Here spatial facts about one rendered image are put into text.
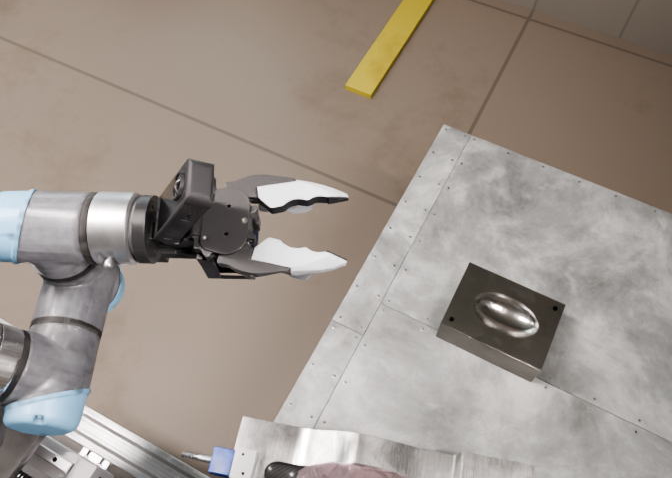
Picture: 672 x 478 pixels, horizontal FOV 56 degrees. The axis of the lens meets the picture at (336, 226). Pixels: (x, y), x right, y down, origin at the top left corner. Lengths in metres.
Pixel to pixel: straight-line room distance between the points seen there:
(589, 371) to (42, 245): 1.02
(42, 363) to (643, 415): 1.05
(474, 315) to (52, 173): 1.88
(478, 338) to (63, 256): 0.80
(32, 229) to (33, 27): 2.65
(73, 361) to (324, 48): 2.34
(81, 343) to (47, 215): 0.14
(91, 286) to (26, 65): 2.43
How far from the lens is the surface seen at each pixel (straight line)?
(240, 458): 1.15
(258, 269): 0.62
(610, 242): 1.50
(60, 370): 0.72
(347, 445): 1.13
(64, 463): 1.10
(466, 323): 1.24
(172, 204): 0.60
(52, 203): 0.69
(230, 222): 0.63
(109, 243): 0.66
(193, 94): 2.78
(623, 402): 1.36
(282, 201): 0.64
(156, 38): 3.06
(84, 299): 0.75
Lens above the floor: 2.00
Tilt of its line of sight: 59 degrees down
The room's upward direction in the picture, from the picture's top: straight up
